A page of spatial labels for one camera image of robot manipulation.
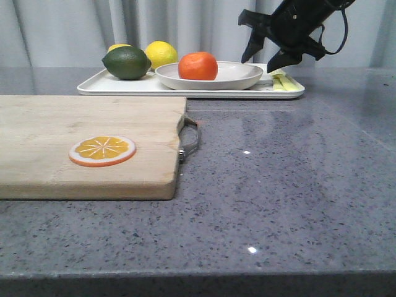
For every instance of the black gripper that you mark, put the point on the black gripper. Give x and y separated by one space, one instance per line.
289 27

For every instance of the white round plate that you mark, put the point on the white round plate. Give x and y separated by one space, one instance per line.
230 76

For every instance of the whole orange fruit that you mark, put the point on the whole orange fruit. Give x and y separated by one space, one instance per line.
198 66

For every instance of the white rectangular tray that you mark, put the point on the white rectangular tray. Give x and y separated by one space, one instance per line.
104 83

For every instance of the yellow plastic utensil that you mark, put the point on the yellow plastic utensil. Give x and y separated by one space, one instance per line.
281 82

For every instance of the yellow lemon right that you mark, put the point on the yellow lemon right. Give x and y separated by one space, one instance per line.
161 53

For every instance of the green lime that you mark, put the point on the green lime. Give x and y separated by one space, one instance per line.
127 63

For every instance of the yellow lemon behind lime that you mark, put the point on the yellow lemon behind lime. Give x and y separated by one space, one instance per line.
119 45

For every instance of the orange slice piece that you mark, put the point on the orange slice piece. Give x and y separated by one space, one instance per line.
100 151

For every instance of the wooden cutting board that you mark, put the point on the wooden cutting board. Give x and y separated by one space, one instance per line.
37 133

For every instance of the metal cutting board handle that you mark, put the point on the metal cutting board handle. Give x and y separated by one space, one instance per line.
190 139

